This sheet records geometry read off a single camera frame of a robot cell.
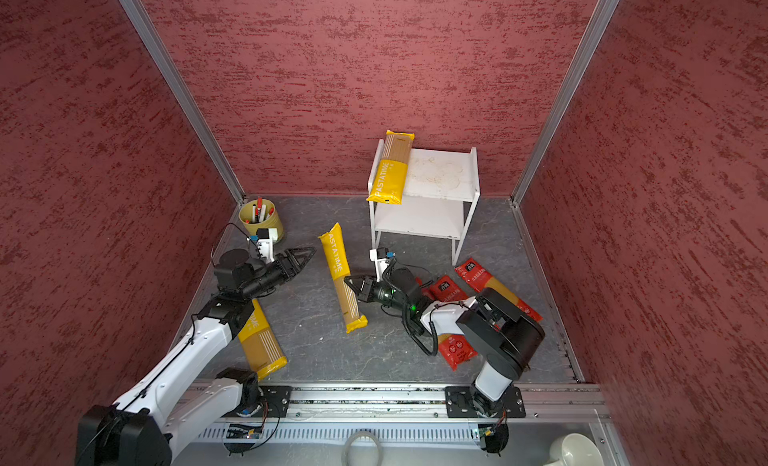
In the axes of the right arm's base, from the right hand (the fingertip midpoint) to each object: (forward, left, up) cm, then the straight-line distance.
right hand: (342, 286), depth 79 cm
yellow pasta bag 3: (-13, +23, -13) cm, 29 cm away
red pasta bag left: (-14, -30, -12) cm, 35 cm away
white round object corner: (-37, -53, -11) cm, 66 cm away
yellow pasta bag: (+19, -14, +20) cm, 31 cm away
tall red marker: (+32, +32, -1) cm, 45 cm away
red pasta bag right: (+8, -42, -13) cm, 45 cm away
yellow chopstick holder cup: (+29, +35, -3) cm, 46 cm away
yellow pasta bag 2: (+5, +1, +2) cm, 6 cm away
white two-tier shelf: (+18, -27, +18) cm, 37 cm away
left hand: (+5, +7, +7) cm, 11 cm away
